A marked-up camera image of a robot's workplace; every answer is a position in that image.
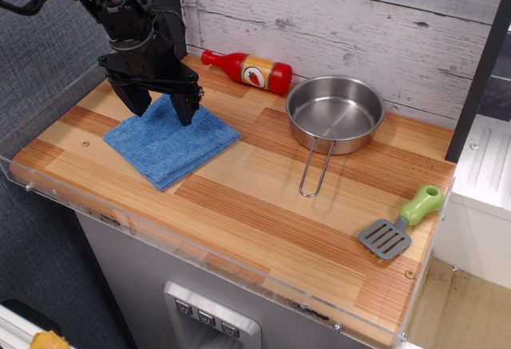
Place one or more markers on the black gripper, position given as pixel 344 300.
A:
pixel 135 68

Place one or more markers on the blue microfiber napkin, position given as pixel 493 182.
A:
pixel 163 150

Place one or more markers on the steel pan with wire handle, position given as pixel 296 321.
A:
pixel 333 115

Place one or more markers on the green handled grey toy spatula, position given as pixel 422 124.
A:
pixel 388 239

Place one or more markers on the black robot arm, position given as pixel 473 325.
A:
pixel 144 38

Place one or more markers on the red toy sauce bottle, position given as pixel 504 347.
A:
pixel 252 70

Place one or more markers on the grey toy fridge cabinet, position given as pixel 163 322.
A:
pixel 136 272

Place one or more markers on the silver dispenser panel with buttons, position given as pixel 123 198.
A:
pixel 200 322

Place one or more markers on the yellow object at corner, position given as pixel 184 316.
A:
pixel 49 340

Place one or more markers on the white toy sink unit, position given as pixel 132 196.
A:
pixel 474 233

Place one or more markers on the dark right post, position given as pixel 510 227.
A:
pixel 485 66

